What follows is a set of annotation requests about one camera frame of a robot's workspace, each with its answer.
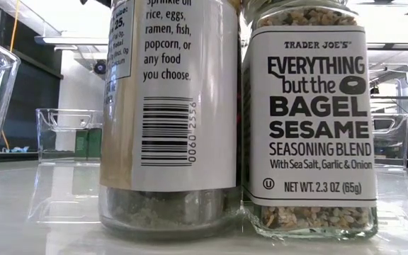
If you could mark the tan-lid seasoning jar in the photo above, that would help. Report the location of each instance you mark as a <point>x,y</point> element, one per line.
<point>175,141</point>

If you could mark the bagel seasoning glass jar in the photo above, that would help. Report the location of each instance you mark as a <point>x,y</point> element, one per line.
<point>310,124</point>

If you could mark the dark rectangular spice tin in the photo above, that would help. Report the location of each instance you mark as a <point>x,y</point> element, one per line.
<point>94,142</point>
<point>81,143</point>

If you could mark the teal crumpled item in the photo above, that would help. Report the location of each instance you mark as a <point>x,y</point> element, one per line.
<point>16,149</point>

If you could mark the black round wall camera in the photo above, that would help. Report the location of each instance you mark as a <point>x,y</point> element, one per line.
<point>100,67</point>

